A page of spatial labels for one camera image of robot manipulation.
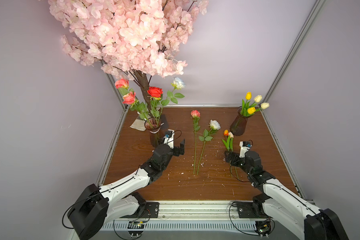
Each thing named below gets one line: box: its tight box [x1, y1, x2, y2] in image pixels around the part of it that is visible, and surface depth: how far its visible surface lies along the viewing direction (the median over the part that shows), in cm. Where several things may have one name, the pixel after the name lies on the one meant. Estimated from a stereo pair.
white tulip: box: [260, 102, 270, 110], surface depth 83 cm
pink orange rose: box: [114, 78, 130, 89], surface depth 77 cm
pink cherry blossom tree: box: [48, 0, 209, 118], surface depth 50 cm
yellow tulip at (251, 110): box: [247, 107, 256, 115], surface depth 80 cm
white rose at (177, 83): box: [158, 76, 186, 120], surface depth 80 cm
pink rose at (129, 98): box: [122, 91, 153, 128], surface depth 77 cm
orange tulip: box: [221, 129, 231, 151], surface depth 100 cm
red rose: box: [147, 86, 164, 125], surface depth 77 cm
